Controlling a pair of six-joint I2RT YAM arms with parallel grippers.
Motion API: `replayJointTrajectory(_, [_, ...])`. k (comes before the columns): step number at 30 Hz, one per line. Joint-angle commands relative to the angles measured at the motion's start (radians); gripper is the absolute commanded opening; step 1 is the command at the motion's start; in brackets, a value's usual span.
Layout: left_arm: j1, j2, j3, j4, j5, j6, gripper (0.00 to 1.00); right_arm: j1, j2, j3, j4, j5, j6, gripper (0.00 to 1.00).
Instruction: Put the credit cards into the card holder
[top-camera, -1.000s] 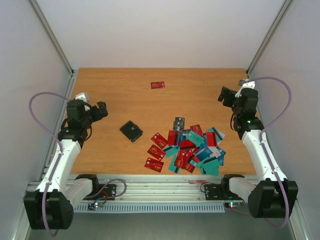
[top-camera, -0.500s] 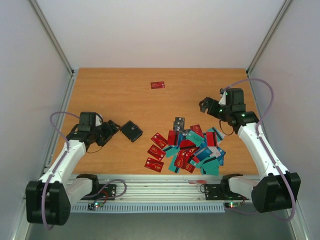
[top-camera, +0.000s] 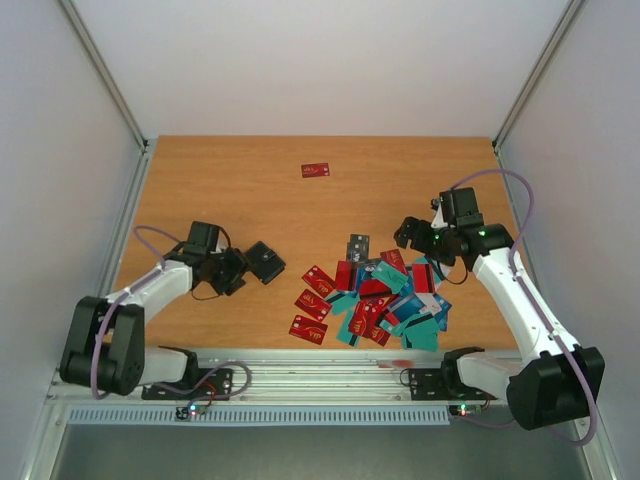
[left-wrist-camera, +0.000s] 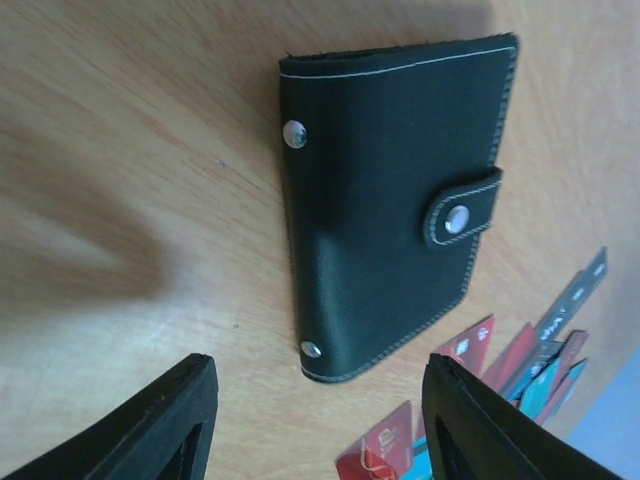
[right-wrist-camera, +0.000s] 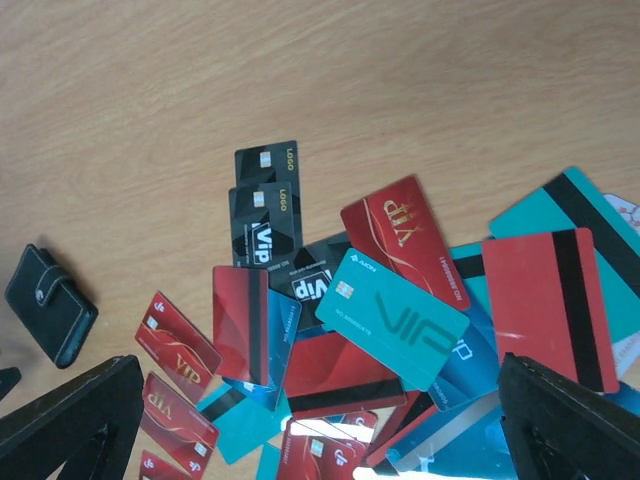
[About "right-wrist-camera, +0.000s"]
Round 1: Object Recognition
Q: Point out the blue card under red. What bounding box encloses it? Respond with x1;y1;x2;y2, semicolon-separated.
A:
223;289;302;412

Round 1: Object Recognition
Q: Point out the black leather card holder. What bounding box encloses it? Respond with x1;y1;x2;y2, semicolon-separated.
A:
5;244;98;369

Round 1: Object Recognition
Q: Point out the teal VIP chip card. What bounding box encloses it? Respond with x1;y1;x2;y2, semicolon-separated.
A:
316;248;470;392

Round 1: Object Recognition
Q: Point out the teal card black stripe right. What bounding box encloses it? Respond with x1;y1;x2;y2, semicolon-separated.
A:
489;167;639;342

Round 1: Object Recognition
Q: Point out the red VIP card gold text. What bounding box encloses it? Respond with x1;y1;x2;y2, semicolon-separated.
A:
340;175;471;311

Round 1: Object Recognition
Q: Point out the blue card centre right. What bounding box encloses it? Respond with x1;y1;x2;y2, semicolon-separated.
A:
429;244;506;412

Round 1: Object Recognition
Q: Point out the black VIP card near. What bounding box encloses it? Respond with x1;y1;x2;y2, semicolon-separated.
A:
228;181;302;268

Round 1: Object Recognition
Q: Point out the red card stripe centre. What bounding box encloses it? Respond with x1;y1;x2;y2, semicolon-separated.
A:
284;333;407;420

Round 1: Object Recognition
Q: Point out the teal card stripe lower left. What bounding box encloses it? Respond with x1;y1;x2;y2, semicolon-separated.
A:
196;385;291;465

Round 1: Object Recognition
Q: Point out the black VIP card tilted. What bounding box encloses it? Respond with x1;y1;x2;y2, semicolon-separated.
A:
288;232;351;332

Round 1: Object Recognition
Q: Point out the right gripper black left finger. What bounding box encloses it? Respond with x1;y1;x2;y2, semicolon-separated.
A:
1;355;144;479

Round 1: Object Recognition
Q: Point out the red card black stripe upright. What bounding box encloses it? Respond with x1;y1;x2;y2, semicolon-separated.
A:
212;266;269;386

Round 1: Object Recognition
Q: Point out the black VIP card far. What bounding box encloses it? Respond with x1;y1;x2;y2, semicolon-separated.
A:
234;140;300;194

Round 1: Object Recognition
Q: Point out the red chip card bottom centre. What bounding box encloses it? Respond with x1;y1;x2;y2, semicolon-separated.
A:
276;411;378;480

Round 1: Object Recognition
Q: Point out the white patterned card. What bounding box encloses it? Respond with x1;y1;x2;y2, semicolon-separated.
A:
604;193;639;379

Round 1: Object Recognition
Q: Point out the red card stripe right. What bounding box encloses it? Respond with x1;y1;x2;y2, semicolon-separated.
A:
482;228;619;393

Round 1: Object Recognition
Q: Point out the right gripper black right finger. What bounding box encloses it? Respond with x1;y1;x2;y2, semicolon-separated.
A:
498;353;639;479

